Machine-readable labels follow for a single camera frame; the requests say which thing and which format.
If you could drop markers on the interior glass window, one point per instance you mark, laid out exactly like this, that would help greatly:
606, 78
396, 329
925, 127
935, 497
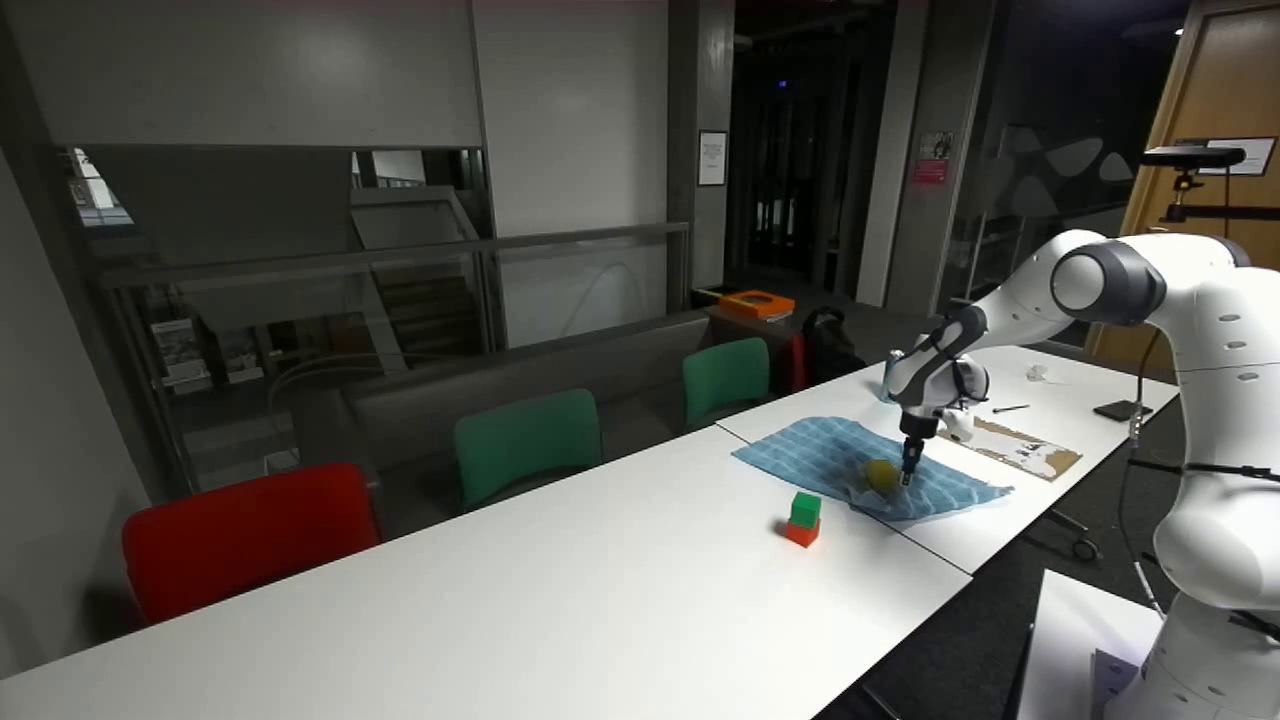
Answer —
425, 292

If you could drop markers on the black phone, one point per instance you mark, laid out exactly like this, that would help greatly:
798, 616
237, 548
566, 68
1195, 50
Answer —
1118, 408

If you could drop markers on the dark grey bench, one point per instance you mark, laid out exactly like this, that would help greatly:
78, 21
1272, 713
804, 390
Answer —
575, 366

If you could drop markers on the black bar camera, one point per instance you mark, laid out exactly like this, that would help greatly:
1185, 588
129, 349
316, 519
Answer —
1195, 156

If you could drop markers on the red block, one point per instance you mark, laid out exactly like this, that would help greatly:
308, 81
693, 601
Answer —
798, 535

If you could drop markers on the wooden door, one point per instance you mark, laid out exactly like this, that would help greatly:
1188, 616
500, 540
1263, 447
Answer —
1225, 81

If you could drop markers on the pen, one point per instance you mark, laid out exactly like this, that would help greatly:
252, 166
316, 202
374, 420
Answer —
1009, 408

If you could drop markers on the orange box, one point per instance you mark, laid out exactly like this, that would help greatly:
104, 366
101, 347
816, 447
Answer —
753, 305

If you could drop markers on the white side table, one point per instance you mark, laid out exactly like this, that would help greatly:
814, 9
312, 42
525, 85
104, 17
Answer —
1064, 625

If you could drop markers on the yellow ball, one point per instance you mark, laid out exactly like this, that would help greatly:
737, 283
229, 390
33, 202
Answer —
880, 479

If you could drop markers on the black bag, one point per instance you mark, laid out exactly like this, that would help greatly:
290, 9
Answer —
830, 349

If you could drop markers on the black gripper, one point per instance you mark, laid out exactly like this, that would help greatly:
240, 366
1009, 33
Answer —
918, 420

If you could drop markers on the green block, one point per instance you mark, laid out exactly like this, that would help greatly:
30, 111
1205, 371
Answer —
804, 505

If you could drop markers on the white paper wall sign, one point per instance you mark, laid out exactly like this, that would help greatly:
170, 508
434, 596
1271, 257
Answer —
713, 156

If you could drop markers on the brown clipboard with paper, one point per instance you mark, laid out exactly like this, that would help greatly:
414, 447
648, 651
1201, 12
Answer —
1033, 451

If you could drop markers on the red wall sign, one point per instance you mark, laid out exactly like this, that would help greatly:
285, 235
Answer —
935, 160

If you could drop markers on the red chair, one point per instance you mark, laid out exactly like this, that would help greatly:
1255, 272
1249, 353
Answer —
252, 535

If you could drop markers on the green chair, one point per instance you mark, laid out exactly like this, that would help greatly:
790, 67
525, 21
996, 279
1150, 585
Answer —
525, 440
726, 376

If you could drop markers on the small white crumpled object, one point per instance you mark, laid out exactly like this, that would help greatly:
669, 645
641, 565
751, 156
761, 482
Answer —
1039, 374

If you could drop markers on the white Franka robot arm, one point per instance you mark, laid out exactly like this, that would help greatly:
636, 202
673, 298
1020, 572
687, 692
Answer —
1225, 347

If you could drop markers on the blue checked towel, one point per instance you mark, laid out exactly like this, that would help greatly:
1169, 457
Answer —
814, 461

